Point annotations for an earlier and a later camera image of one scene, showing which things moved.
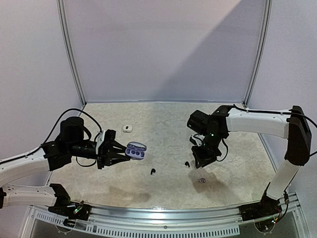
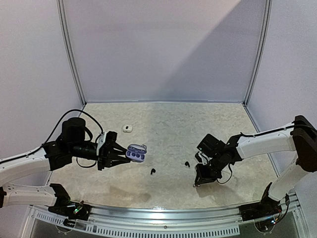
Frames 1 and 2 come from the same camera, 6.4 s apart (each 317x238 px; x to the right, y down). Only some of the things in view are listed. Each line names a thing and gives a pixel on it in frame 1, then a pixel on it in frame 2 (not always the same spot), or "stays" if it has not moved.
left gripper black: (105, 153) stays
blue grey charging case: (135, 150) stays
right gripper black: (200, 155) -> (206, 172)
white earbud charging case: (127, 128) stays
